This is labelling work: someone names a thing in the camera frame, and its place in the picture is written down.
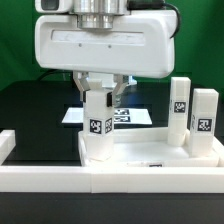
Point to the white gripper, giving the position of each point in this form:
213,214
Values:
139,44

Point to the white desk top tray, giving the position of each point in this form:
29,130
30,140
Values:
148,147

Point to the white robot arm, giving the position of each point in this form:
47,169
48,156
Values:
100,14

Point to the fiducial marker sheet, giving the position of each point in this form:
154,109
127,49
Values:
121,116

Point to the white U-shaped fence wall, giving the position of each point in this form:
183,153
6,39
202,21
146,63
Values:
82,179

